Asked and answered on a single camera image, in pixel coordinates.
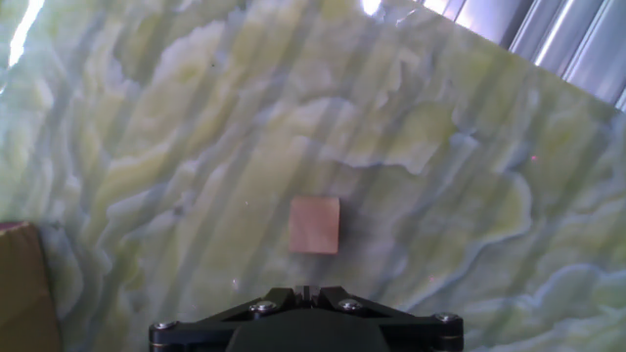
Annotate small pink wooden cube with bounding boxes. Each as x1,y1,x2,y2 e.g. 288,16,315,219
288,196,341,255

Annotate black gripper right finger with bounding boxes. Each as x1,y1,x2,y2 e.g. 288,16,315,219
306,286,465,352

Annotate maroon brown paper bag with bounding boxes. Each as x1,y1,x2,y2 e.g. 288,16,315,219
0,220,63,352

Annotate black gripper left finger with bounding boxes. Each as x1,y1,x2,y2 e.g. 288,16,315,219
149,286,305,352

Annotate green marble pattern mat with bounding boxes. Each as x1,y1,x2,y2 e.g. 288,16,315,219
0,0,626,352

